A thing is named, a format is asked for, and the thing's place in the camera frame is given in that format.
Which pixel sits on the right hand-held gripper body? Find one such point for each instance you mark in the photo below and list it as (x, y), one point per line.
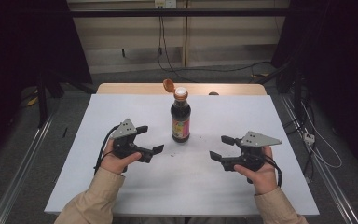
(254, 140)

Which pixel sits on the person's left hand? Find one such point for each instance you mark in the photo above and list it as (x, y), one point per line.
(115, 163)

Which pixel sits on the dark soy sauce bottle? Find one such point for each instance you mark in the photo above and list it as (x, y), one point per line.
(180, 118)

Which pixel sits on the metal floor rail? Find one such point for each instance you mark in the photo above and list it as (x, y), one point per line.
(326, 174)
(21, 174)

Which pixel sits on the black horizontal metal bar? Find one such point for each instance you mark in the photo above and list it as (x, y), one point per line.
(180, 12)

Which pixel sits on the black curtain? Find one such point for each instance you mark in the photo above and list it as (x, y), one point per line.
(21, 46)
(338, 62)

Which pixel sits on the white power strip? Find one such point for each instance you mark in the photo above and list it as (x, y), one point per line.
(309, 138)

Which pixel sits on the white wall socket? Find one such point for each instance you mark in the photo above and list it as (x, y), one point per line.
(164, 3)

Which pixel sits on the black metal stand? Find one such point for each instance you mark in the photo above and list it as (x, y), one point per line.
(45, 99)

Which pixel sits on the person's right hand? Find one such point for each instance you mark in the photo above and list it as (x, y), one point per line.
(264, 179)

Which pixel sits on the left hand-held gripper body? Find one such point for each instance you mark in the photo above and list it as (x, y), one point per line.
(124, 129)

